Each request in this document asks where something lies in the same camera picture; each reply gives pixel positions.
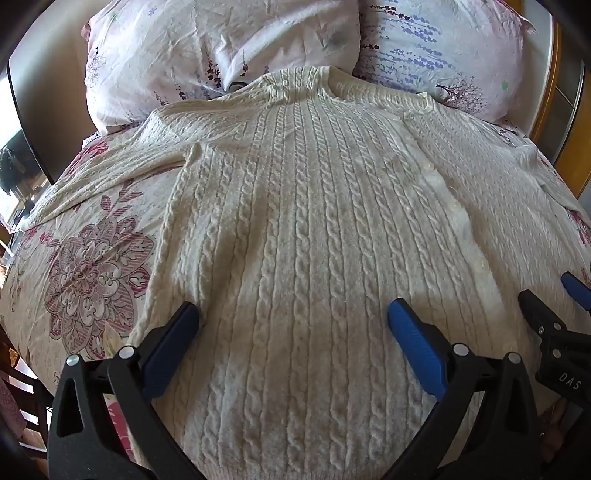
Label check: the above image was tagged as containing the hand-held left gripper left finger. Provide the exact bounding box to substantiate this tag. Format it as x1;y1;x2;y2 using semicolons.
47;301;207;480

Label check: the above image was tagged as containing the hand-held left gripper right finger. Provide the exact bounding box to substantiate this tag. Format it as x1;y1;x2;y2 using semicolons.
387;298;542;480

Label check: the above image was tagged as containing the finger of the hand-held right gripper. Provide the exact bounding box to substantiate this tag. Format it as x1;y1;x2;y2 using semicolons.
518;289;567;343
560;272;591;320

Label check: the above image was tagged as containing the cream cable-knit cardigan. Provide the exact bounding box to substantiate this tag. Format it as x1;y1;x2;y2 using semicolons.
18;66;583;480

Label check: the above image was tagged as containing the person's right hand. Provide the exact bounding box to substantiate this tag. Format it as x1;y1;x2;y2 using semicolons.
538;397;574;468

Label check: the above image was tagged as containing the floral bedspread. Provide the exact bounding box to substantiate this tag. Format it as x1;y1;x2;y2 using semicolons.
0;117;591;480

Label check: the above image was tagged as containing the dark wooden chair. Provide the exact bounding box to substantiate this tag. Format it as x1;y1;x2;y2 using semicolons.
0;323;55;464

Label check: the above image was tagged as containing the wooden headboard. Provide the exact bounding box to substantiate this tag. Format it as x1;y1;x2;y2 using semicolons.
526;18;588;185

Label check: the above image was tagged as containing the pillow with blue lavender print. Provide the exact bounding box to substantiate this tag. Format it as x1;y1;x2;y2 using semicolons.
353;0;539;125

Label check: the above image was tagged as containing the pink pillow with purple sprigs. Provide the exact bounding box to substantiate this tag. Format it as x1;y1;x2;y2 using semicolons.
82;0;362;136

